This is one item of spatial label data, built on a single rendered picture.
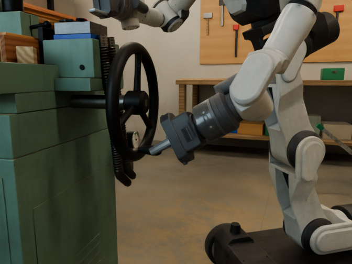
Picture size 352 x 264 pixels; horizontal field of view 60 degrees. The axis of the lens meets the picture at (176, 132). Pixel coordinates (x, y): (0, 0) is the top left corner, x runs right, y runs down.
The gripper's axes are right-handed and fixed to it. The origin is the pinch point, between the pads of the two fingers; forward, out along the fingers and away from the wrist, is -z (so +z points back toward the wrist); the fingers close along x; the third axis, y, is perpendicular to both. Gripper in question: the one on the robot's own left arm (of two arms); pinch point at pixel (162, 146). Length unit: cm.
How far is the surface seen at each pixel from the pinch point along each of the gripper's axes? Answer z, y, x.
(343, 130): 75, -282, -40
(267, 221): -9, -128, -57
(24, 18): -16.5, 5.2, 44.6
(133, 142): -19.3, -26.8, 9.1
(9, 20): -19.5, 7.0, 45.5
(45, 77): -13.9, 10.8, 25.0
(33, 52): -11.8, 13.8, 29.5
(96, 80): -6.1, 4.2, 20.5
